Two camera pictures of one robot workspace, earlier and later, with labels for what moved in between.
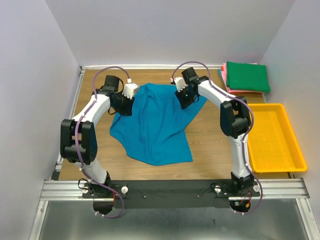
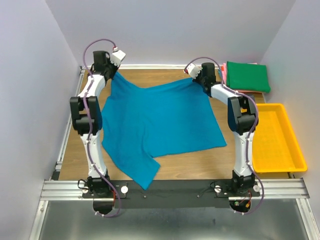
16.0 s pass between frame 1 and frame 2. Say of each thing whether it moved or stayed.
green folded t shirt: stayed
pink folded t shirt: stayed
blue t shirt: moved
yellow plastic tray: stayed
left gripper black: moved
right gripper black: moved
